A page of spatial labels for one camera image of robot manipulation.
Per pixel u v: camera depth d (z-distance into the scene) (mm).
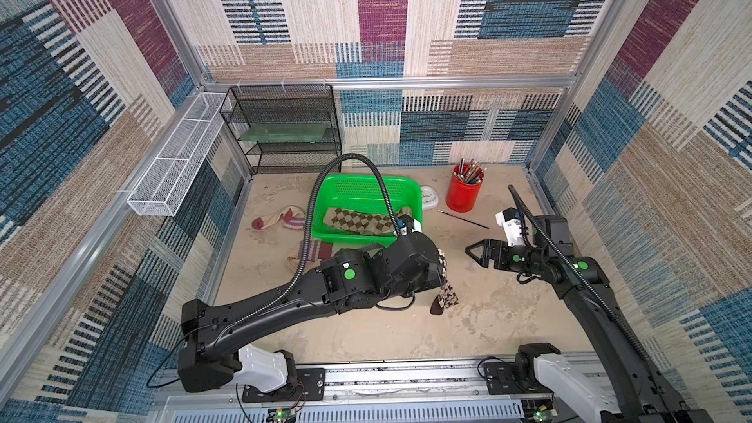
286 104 1019
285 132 951
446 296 726
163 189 916
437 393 728
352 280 415
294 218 1030
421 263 425
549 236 565
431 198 1083
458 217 1051
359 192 1545
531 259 621
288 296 402
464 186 961
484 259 662
